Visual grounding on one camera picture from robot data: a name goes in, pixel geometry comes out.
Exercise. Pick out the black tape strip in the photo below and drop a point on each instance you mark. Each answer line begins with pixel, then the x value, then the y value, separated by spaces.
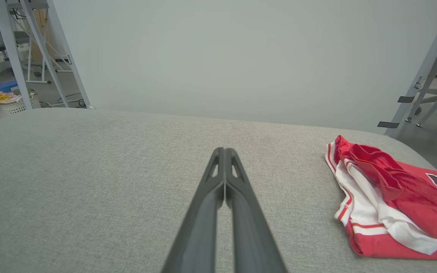
pixel 388 124
pixel 406 99

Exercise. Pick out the red white basketball jersey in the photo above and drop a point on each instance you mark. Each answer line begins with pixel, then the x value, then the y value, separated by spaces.
pixel 412 189

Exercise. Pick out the white woven laundry basket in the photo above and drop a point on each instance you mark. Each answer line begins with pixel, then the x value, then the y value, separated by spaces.
pixel 13 108

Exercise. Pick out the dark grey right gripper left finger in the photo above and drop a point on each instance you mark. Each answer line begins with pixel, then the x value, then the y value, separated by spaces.
pixel 199 227

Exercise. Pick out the blue box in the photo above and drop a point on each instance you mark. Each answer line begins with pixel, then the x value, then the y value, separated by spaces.
pixel 6 85

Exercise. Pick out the white metal stand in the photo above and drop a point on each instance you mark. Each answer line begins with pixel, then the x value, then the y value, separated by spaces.
pixel 29 57

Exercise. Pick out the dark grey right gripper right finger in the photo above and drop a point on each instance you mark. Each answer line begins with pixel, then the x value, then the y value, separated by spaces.
pixel 252 235

